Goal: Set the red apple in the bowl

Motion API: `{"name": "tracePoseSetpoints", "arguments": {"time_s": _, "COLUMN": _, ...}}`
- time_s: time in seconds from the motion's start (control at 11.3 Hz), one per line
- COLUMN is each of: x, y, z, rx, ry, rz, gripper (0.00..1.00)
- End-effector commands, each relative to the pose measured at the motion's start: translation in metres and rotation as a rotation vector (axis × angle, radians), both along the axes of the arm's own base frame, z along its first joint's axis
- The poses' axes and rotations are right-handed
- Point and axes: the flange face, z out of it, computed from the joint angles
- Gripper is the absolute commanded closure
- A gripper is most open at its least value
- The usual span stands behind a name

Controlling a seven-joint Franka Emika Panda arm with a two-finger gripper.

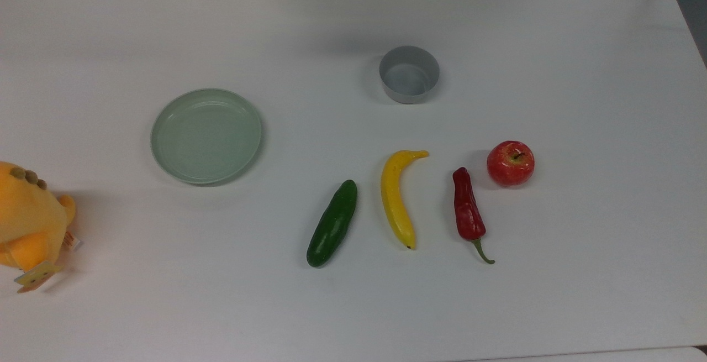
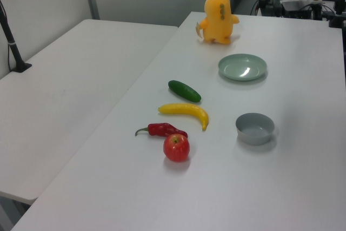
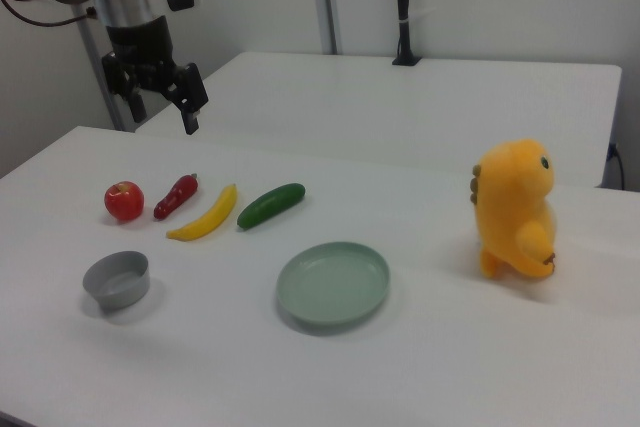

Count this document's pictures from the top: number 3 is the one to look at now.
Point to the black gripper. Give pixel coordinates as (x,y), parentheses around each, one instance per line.
(140,52)

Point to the red tomato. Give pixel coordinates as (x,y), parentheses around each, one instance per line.
(124,202)

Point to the grey bowl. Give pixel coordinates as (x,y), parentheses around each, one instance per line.
(120,292)

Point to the red chili pepper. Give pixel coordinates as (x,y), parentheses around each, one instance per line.
(175,195)

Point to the yellow banana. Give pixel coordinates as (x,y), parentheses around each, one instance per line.
(210,219)

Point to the green cucumber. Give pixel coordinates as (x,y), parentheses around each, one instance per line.
(270,204)

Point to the pale green plate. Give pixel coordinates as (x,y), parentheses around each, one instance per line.
(332,289)

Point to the black pole with base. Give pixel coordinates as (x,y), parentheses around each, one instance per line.
(403,7)

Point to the orange plush dinosaur toy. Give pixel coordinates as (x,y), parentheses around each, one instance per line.
(515,207)

